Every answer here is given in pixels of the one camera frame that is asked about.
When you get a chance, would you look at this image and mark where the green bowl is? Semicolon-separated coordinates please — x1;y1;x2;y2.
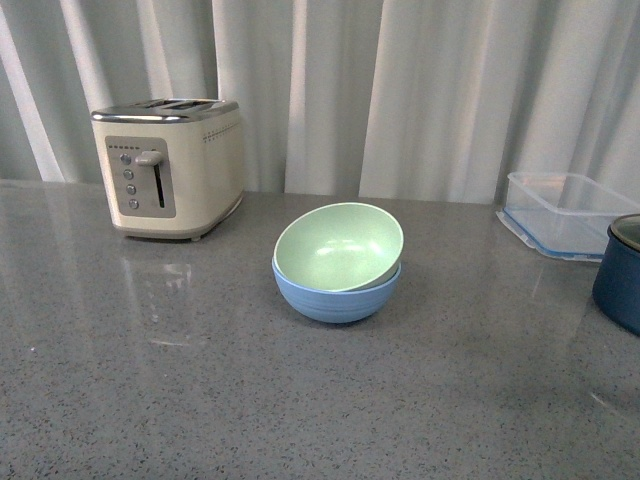
273;202;404;292

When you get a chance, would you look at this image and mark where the blue container lid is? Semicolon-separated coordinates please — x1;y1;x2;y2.
496;209;608;263

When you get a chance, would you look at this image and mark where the clear plastic food container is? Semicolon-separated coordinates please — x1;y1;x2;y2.
502;172;639;232

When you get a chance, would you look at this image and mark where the dark blue saucepan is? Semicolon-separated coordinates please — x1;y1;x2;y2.
592;214;639;335

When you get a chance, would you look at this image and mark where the white curtain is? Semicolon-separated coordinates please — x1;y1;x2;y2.
1;1;639;204

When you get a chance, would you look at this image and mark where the blue bowl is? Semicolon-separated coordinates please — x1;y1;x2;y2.
271;261;402;324

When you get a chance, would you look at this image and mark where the cream two-slot toaster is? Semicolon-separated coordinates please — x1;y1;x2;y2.
91;98;245;240

